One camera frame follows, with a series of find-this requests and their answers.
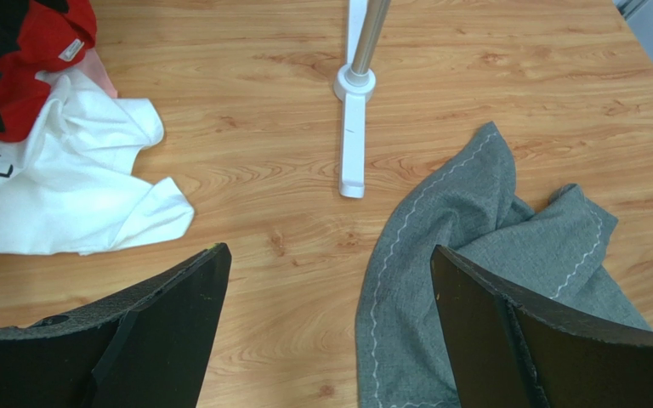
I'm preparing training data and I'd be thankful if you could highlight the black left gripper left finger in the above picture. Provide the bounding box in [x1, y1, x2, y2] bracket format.
[0, 243, 232, 407]

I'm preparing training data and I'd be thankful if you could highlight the pink garment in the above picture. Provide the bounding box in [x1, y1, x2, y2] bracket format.
[74, 48, 118, 99]

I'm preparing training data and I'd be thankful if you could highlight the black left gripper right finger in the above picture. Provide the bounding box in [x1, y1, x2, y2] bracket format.
[431, 246, 653, 407]

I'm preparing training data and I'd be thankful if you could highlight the white stand base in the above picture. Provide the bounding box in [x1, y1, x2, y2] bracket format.
[332, 1, 376, 199]

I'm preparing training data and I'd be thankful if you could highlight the grey cloth napkin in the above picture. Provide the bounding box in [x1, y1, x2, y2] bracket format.
[355, 122, 648, 407]

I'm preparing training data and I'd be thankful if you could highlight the silver metal stand pole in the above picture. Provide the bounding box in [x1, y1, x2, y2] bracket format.
[351, 0, 391, 77]

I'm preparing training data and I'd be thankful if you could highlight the red garment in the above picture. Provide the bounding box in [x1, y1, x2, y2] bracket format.
[0, 1, 97, 142]

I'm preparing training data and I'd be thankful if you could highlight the white T-shirt with print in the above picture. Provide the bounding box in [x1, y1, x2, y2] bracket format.
[0, 68, 195, 255]

